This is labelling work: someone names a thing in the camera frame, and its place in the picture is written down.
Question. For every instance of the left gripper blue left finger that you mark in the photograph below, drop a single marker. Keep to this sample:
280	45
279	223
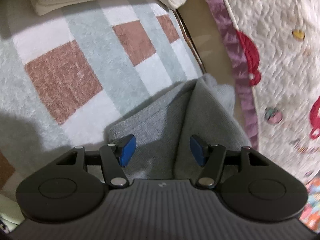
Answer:
125	150

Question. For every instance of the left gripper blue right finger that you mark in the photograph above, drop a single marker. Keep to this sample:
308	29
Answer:
200	150

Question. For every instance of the grey knit cat sweater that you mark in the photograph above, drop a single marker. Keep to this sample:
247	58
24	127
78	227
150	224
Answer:
163	129

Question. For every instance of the checkered plush blanket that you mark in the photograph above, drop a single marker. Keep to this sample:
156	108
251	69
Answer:
70	75

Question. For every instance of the beige mattress edge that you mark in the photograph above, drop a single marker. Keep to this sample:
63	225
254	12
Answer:
207	22

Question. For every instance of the floral patterned fabric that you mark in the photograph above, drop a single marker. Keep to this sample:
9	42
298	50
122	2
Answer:
311	213

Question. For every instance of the white quilt with red bears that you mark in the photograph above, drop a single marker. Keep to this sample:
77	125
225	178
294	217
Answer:
274	49

